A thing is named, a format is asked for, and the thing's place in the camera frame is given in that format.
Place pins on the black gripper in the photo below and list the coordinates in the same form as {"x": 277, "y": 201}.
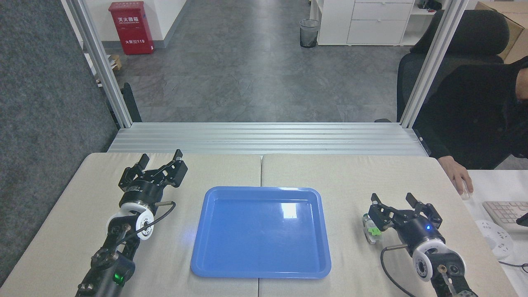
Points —
{"x": 420, "y": 233}
{"x": 142, "y": 192}

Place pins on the switch part with green tab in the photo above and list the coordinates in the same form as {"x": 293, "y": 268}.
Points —
{"x": 371, "y": 235}

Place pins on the white computer mouse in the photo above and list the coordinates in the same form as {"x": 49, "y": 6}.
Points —
{"x": 467, "y": 196}

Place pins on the blue plastic tray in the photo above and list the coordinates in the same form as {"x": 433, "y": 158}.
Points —
{"x": 260, "y": 235}

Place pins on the person's hand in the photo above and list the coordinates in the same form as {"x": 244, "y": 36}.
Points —
{"x": 460, "y": 177}

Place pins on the white power strip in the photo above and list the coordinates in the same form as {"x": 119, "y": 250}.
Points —
{"x": 497, "y": 239}

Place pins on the white keyboard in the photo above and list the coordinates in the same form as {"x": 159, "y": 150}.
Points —
{"x": 505, "y": 212}

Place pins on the small wooden crate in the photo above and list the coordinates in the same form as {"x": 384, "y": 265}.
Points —
{"x": 116, "y": 62}

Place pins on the grey felt partition panel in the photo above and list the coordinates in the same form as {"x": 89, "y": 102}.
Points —
{"x": 45, "y": 123}

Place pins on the person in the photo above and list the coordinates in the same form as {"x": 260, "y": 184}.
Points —
{"x": 474, "y": 111}

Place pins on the red fire extinguisher box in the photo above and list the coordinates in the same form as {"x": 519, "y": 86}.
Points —
{"x": 131, "y": 29}

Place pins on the black office chair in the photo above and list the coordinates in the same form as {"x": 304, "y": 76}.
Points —
{"x": 474, "y": 35}

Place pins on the white drawer cabinet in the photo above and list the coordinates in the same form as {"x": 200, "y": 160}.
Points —
{"x": 371, "y": 22}

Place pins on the grey mesh waste bin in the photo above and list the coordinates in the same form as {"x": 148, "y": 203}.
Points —
{"x": 309, "y": 34}

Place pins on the brown cardboard box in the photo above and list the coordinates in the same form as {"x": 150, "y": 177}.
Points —
{"x": 517, "y": 24}

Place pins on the black object behind post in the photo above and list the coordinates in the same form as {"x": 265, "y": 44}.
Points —
{"x": 132, "y": 103}

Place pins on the silver aluminium rail platform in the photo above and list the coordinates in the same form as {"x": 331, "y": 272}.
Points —
{"x": 264, "y": 138}

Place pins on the silver aluminium post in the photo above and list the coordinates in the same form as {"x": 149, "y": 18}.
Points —
{"x": 433, "y": 62}
{"x": 101, "y": 66}

